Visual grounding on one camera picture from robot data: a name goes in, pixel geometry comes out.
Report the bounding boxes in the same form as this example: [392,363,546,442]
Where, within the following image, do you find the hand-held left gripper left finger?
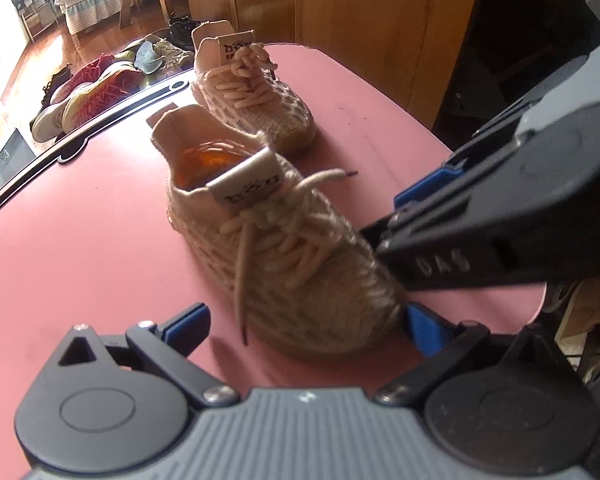
[55,301,236,407]

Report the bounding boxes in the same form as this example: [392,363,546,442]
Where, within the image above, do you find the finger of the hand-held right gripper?
[393,71,600,210]
[359,131,549,293]

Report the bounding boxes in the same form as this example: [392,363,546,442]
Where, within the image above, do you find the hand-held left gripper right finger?
[375,301,552,406]

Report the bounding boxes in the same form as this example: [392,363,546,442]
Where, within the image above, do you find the beige knit sneaker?
[190,20,317,157]
[151,104,412,359]

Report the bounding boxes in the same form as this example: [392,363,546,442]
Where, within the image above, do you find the pile of assorted shoes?
[29,16,218,143]

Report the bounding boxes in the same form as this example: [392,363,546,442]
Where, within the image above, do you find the wooden wardrobe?
[180,0,486,133]

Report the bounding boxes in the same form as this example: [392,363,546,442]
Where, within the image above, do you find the white grey paper bag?
[0,127,37,207]

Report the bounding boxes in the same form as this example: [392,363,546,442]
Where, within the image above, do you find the white wire rack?
[5,0,61,43]

